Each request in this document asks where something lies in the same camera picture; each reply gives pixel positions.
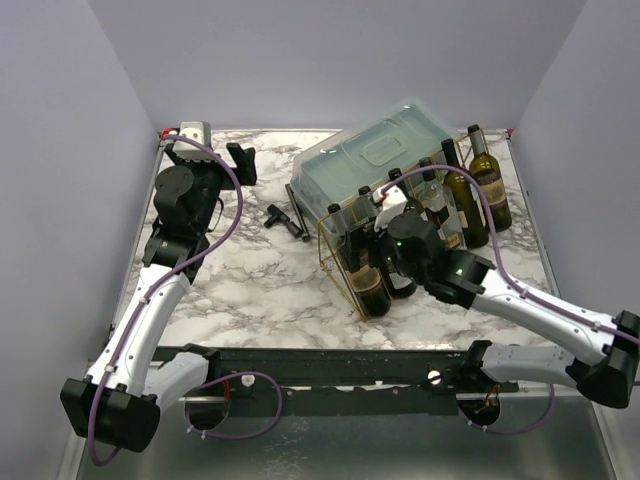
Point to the green wine bottle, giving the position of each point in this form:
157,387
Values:
474,229
398,286
412,203
353,254
486,171

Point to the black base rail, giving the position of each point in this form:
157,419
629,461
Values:
317,382

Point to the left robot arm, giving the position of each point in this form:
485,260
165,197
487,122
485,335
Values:
120,400

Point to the clear square glass bottle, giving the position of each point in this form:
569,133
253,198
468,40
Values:
441,210

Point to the black T-shaped tool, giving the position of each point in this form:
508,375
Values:
277,216

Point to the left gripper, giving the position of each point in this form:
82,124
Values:
245,171

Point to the clear plastic storage box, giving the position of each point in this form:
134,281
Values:
334,169

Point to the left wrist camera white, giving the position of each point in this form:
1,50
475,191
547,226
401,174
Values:
189,143

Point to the dark metal bar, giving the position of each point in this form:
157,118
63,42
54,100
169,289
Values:
305,234

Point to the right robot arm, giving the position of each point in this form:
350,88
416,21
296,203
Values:
595,353

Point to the gold wire wine rack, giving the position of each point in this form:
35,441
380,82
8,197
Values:
397,249

